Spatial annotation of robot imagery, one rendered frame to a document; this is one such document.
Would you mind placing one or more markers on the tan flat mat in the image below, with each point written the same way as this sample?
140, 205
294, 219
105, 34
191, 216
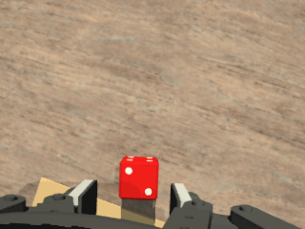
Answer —
48, 187

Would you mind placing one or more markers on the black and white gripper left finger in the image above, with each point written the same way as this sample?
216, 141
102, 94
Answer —
82, 200

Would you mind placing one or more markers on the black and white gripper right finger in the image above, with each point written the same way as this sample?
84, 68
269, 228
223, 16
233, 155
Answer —
193, 214

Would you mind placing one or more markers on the red die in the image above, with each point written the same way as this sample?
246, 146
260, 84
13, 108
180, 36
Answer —
138, 178

